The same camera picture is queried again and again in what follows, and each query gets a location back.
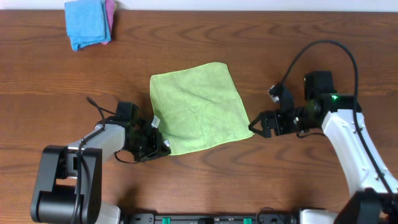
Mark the white cloth label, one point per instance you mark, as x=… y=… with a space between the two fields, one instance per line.
x=166 y=142

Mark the blue folded cloth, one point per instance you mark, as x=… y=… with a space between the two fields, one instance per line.
x=87 y=23

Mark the pink folded cloth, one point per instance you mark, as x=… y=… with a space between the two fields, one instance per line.
x=110 y=8

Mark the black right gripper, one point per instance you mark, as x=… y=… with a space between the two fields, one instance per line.
x=274 y=122

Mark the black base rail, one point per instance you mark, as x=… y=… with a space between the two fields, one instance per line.
x=262 y=218

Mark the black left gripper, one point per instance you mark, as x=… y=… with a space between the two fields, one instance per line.
x=152 y=140

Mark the green microfiber cloth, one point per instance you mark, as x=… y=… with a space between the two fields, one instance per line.
x=199 y=108

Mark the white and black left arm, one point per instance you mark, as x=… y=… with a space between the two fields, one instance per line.
x=68 y=187

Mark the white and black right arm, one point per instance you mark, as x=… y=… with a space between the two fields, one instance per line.
x=372 y=188

